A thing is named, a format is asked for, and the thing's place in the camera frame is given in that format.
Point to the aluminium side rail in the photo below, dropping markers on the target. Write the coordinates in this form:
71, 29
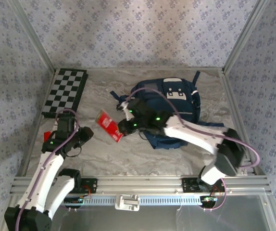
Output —
236, 115
34, 134

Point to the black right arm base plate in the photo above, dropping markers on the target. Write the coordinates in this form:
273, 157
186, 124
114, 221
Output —
188, 185

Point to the small red block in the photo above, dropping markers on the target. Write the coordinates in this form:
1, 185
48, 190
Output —
47, 135

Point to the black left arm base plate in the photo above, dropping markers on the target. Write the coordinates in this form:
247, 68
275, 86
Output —
90, 185

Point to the navy blue backpack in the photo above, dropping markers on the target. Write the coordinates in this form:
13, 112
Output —
186, 103

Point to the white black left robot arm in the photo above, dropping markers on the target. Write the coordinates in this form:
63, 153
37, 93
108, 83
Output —
44, 173

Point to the aluminium cross rail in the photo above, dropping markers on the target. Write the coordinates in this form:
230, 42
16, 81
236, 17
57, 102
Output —
140, 184

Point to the red pencil pouch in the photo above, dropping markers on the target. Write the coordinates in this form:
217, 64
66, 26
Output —
106, 122

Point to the black grey chessboard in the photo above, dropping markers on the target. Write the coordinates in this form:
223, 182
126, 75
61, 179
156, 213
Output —
63, 91

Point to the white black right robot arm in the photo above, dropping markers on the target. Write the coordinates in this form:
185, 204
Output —
193, 134

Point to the small circuit board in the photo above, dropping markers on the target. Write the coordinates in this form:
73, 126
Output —
79, 199
209, 199

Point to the white plastic bracket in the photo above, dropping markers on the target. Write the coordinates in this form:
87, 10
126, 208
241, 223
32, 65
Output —
127, 202

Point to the grey metal panel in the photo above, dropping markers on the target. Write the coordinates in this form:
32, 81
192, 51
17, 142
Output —
152, 219

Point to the aluminium frame post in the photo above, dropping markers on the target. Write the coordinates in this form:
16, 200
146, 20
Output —
33, 36
245, 36

